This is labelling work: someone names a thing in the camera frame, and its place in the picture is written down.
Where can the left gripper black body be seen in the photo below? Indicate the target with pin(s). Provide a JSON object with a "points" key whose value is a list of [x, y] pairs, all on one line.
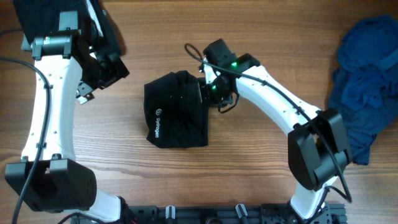
{"points": [[102, 74]]}

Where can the black t-shirt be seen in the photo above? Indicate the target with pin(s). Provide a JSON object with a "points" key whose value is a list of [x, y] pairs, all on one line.
{"points": [[174, 112]]}

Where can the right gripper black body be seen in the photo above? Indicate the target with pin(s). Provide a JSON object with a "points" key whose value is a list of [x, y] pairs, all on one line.
{"points": [[216, 95]]}

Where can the folded grey garment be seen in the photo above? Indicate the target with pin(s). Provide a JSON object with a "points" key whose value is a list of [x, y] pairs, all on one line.
{"points": [[25, 45]]}

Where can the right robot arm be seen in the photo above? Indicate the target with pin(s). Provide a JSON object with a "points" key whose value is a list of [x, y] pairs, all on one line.
{"points": [[318, 146]]}

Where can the black mounting rail base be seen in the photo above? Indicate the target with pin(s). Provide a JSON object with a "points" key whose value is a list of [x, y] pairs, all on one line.
{"points": [[263, 214]]}

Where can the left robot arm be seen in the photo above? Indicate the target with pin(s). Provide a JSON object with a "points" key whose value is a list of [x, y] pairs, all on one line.
{"points": [[75, 52]]}

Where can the folded black garment stack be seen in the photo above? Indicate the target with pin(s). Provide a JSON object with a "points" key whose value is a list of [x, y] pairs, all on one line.
{"points": [[38, 18]]}

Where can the blue garment pile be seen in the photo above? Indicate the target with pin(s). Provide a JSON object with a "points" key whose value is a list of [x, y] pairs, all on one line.
{"points": [[365, 84]]}

